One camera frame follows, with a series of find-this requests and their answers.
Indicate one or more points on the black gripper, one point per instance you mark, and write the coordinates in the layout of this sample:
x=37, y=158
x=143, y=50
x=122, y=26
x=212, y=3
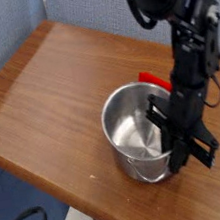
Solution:
x=181, y=125

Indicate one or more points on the metal pot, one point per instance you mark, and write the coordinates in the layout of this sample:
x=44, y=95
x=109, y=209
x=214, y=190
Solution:
x=135, y=139

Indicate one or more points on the red star-shaped block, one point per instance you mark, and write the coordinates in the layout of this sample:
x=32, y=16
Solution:
x=148, y=77

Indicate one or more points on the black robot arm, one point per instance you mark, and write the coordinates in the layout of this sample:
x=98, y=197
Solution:
x=196, y=55

